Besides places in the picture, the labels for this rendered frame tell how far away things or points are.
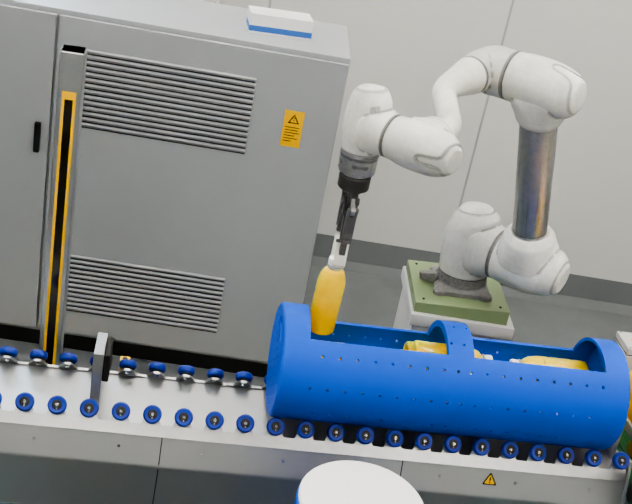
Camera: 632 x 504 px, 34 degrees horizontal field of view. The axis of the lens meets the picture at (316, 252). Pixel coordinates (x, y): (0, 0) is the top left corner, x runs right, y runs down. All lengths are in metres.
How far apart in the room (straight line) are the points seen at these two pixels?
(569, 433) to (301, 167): 1.77
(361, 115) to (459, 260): 0.94
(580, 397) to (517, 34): 2.92
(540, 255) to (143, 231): 1.77
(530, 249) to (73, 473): 1.38
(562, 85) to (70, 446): 1.49
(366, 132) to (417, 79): 2.95
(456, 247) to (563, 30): 2.35
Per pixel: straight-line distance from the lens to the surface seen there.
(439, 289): 3.19
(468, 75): 2.69
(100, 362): 2.55
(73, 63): 2.61
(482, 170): 5.47
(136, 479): 2.65
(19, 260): 4.36
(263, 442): 2.59
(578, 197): 5.63
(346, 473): 2.36
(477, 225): 3.11
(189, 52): 3.91
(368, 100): 2.32
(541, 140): 2.81
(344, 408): 2.51
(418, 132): 2.27
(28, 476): 2.69
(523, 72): 2.72
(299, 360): 2.45
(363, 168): 2.38
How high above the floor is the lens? 2.46
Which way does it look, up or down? 26 degrees down
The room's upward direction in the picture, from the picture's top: 11 degrees clockwise
